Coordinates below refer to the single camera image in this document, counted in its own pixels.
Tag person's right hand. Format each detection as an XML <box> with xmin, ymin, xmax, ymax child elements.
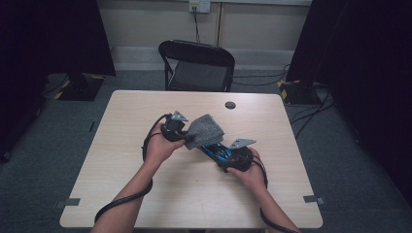
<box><xmin>226</xmin><ymin>147</ymin><xmax>268</xmax><ymax>192</ymax></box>

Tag dark curtain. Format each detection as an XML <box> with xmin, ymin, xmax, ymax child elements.
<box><xmin>0</xmin><ymin>0</ymin><xmax>117</xmax><ymax>163</ymax></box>
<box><xmin>286</xmin><ymin>0</ymin><xmax>412</xmax><ymax>208</ymax></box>

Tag white wall outlet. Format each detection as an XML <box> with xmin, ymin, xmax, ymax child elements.
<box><xmin>189</xmin><ymin>0</ymin><xmax>212</xmax><ymax>14</ymax></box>

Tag right hand-held gripper black cable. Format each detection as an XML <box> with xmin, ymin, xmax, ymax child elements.
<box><xmin>251</xmin><ymin>154</ymin><xmax>299</xmax><ymax>233</ymax></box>

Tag black folding chair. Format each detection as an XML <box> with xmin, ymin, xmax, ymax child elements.
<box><xmin>157</xmin><ymin>39</ymin><xmax>236</xmax><ymax>93</ymax></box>

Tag left hand-held gripper black cable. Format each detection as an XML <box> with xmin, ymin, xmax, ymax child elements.
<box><xmin>94</xmin><ymin>113</ymin><xmax>172</xmax><ymax>225</ymax></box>

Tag grey tape mark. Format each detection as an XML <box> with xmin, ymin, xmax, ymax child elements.
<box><xmin>54</xmin><ymin>197</ymin><xmax>82</xmax><ymax>209</ymax></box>
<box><xmin>302</xmin><ymin>194</ymin><xmax>326</xmax><ymax>206</ymax></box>

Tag black floor cables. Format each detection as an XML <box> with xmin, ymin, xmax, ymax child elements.
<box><xmin>232</xmin><ymin>63</ymin><xmax>292</xmax><ymax>87</ymax></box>

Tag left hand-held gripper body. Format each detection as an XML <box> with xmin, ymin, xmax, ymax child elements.
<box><xmin>159</xmin><ymin>110</ymin><xmax>190</xmax><ymax>144</ymax></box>

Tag hand-held gripper black cable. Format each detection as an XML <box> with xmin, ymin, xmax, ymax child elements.
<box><xmin>251</xmin><ymin>154</ymin><xmax>299</xmax><ymax>233</ymax></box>
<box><xmin>94</xmin><ymin>113</ymin><xmax>172</xmax><ymax>225</ymax></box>

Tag grey terry towel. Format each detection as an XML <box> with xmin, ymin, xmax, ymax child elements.
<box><xmin>184</xmin><ymin>114</ymin><xmax>225</xmax><ymax>151</ymax></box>

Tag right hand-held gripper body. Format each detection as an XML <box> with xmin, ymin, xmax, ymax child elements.
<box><xmin>200</xmin><ymin>138</ymin><xmax>258</xmax><ymax>173</ymax></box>

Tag person's left hand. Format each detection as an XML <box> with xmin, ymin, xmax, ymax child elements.
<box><xmin>144</xmin><ymin>123</ymin><xmax>187</xmax><ymax>168</ymax></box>

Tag black stand base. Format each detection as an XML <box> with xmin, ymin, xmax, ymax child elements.
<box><xmin>276</xmin><ymin>79</ymin><xmax>323</xmax><ymax>106</ymax></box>
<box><xmin>53</xmin><ymin>72</ymin><xmax>107</xmax><ymax>102</ymax></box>

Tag black wall outlet cable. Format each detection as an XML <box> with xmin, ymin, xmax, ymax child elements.
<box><xmin>192</xmin><ymin>6</ymin><xmax>201</xmax><ymax>44</ymax></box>

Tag black floor cable bundle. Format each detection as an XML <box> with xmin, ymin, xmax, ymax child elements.
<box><xmin>290</xmin><ymin>86</ymin><xmax>335</xmax><ymax>140</ymax></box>

